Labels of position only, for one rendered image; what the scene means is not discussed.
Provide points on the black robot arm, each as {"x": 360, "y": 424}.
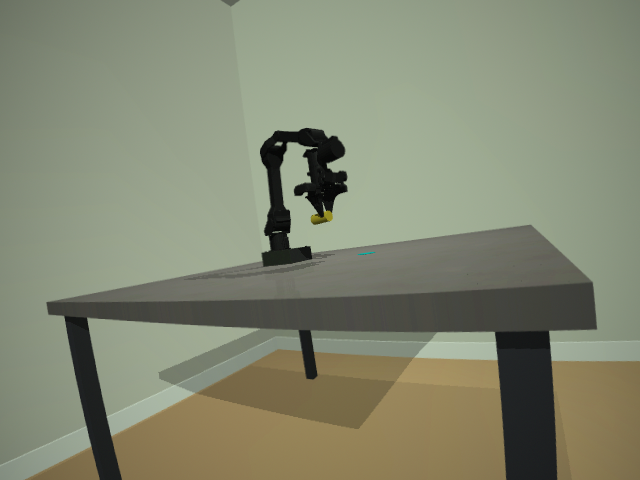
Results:
{"x": 329, "y": 150}

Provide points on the yellow tall cylinder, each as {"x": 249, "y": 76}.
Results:
{"x": 316, "y": 219}

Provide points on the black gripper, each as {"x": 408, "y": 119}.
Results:
{"x": 316, "y": 190}

